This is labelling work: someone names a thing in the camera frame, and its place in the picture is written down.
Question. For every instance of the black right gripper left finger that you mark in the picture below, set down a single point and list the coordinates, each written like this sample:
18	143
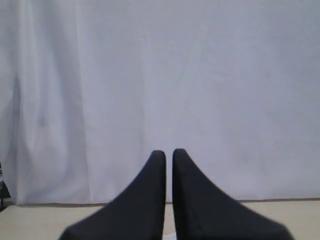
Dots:
137	213

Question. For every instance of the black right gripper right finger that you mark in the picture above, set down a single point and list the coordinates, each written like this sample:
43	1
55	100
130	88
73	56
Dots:
202	211

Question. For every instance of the white backdrop curtain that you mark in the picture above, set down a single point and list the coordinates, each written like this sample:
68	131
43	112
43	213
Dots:
88	88

